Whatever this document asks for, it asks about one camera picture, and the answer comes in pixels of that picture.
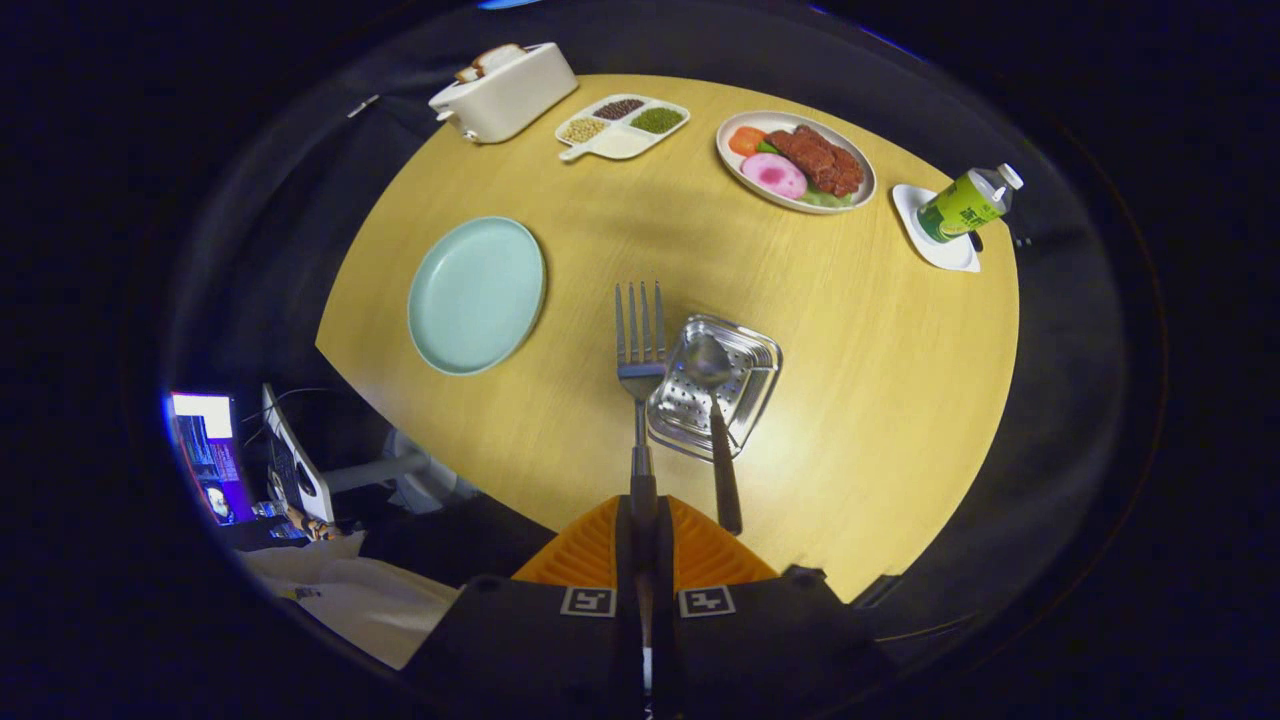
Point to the pile of yellow beans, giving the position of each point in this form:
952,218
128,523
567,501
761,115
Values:
583,130

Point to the brown steak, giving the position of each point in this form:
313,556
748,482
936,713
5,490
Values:
820,160

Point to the green lettuce leaf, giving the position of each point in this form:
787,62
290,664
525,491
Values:
825,198

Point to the white round food plate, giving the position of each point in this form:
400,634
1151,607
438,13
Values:
730,165

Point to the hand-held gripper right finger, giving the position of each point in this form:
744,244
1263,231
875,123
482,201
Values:
665,545

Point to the orange vegetable slice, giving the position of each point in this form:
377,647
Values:
746,140

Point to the pile of green beans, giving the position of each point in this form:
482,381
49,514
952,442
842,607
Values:
657,120

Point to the metal spoon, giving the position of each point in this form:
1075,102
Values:
725,470

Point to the pink ham slice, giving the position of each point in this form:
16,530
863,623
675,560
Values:
773,176

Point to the white toaster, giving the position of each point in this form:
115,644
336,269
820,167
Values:
515,100

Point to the light green plate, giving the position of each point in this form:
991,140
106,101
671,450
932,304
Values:
475,295

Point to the white divided dish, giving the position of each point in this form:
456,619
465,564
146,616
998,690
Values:
620,145

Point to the silver clip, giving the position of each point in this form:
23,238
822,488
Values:
364,105

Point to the perforated metal tray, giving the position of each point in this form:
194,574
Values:
760,370

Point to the green label bottle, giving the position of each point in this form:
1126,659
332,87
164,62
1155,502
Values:
960,205

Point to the bread slice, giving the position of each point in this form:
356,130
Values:
467,73
498,58

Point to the metal fork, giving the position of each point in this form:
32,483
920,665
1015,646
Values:
640,375

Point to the lit computer monitor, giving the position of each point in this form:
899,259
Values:
205,450

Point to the white square saucer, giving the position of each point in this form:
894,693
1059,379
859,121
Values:
945,255

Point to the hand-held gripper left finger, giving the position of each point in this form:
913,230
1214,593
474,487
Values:
622,545

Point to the pile of dark beans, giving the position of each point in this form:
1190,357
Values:
619,108

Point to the white cloth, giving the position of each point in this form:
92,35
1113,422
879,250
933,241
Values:
370,610

